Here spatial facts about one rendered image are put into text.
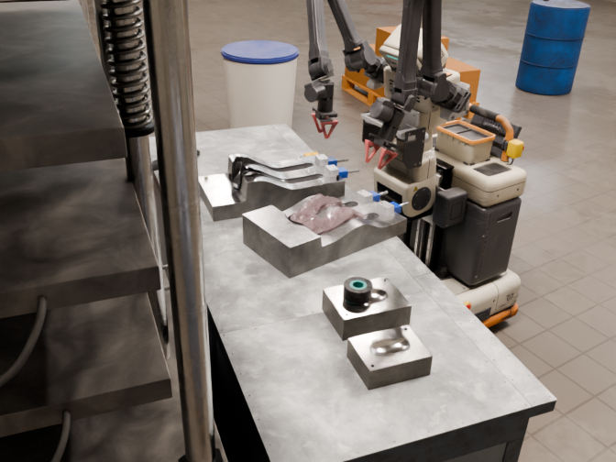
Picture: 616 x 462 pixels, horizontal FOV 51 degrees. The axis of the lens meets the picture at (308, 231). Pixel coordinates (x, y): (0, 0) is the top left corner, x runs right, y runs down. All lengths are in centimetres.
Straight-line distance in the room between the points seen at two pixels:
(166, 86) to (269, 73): 386
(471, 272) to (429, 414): 141
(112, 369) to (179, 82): 61
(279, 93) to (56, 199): 360
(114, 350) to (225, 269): 73
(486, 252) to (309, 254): 111
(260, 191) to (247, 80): 259
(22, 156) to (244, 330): 92
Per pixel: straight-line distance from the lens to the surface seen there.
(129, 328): 140
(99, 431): 156
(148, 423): 155
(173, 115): 94
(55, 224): 129
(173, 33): 91
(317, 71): 239
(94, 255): 117
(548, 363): 310
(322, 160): 248
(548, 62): 686
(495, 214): 280
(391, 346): 165
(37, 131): 102
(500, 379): 169
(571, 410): 291
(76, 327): 143
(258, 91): 481
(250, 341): 171
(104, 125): 102
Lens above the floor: 188
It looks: 29 degrees down
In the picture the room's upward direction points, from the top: 2 degrees clockwise
